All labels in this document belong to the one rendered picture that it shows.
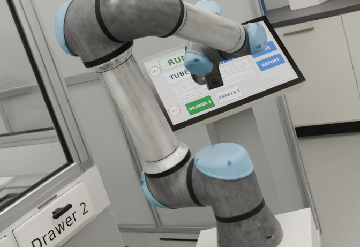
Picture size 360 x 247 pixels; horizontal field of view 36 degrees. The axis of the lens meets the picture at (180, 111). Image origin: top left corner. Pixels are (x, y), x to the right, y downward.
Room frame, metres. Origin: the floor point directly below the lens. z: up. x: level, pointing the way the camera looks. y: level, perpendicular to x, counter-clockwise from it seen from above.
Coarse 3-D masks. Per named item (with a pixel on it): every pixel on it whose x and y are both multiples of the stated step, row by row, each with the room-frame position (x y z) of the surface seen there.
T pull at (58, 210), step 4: (68, 204) 1.55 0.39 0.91; (60, 208) 1.54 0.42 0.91; (64, 208) 1.53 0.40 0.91; (68, 208) 1.54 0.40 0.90; (52, 212) 1.53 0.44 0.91; (56, 212) 1.52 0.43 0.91; (60, 212) 1.51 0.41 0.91; (64, 212) 1.52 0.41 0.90; (52, 216) 1.50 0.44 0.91; (56, 216) 1.50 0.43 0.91
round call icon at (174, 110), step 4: (176, 104) 1.84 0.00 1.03; (168, 108) 1.84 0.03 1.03; (172, 108) 1.84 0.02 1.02; (176, 108) 1.83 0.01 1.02; (180, 108) 1.83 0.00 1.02; (168, 112) 1.83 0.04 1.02; (172, 112) 1.83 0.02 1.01; (176, 112) 1.83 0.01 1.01; (180, 112) 1.82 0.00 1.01; (172, 116) 1.82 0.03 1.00
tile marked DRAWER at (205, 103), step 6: (210, 96) 1.86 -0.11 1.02; (192, 102) 1.85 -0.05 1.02; (198, 102) 1.85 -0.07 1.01; (204, 102) 1.84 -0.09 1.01; (210, 102) 1.84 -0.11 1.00; (186, 108) 1.83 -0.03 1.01; (192, 108) 1.83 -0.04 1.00; (198, 108) 1.83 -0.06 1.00; (204, 108) 1.83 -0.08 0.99; (192, 114) 1.82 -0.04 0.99
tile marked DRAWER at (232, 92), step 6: (222, 90) 1.87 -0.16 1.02; (228, 90) 1.87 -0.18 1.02; (234, 90) 1.87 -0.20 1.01; (240, 90) 1.87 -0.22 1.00; (216, 96) 1.86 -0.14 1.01; (222, 96) 1.86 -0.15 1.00; (228, 96) 1.86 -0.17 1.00; (234, 96) 1.85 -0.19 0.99; (240, 96) 1.85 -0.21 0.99; (222, 102) 1.84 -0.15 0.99
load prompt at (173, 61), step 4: (184, 52) 1.98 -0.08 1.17; (168, 56) 1.98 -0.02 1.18; (172, 56) 1.97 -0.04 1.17; (176, 56) 1.97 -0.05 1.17; (180, 56) 1.97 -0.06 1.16; (184, 56) 1.97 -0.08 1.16; (160, 60) 1.97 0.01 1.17; (164, 60) 1.97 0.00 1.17; (168, 60) 1.96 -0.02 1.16; (172, 60) 1.96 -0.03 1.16; (176, 60) 1.96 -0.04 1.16; (180, 60) 1.96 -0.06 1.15; (160, 64) 1.95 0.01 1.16; (164, 64) 1.95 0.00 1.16; (168, 64) 1.95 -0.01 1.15; (172, 64) 1.95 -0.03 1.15; (176, 64) 1.95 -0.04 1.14; (180, 64) 1.95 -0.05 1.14; (164, 68) 1.94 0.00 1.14; (168, 68) 1.94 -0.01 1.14; (172, 68) 1.94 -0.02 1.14
